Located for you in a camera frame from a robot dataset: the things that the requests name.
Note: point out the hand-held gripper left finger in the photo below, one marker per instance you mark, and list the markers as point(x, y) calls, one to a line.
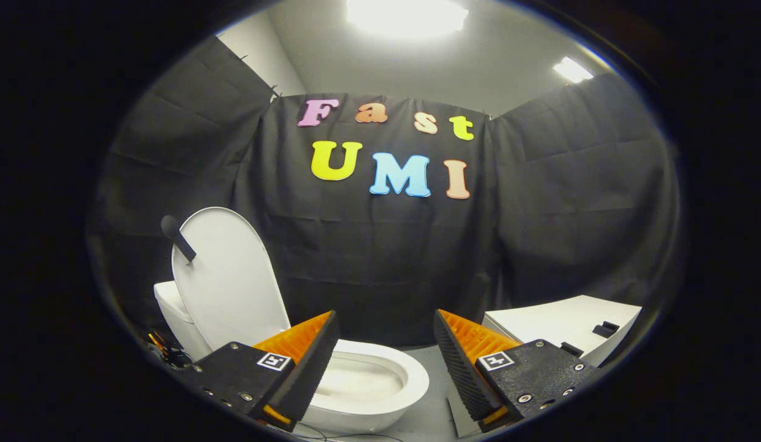
point(316, 362)

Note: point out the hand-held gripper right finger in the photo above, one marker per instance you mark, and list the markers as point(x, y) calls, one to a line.
point(457, 362)

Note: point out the white toilet lid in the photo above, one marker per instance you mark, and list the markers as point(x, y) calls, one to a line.
point(227, 282)

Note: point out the white ceramic toilet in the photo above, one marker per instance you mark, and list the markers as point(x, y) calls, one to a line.
point(368, 383)

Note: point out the white top grey cabinet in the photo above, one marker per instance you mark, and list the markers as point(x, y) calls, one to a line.
point(552, 322)

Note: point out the small black block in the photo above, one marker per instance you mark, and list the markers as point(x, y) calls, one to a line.
point(571, 349)
point(606, 329)

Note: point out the black backdrop cloth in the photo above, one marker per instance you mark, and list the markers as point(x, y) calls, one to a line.
point(380, 258)

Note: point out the small ceiling light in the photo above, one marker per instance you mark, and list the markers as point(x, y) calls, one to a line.
point(572, 69)

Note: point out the large ceiling light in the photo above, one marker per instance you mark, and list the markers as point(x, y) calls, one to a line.
point(405, 15)

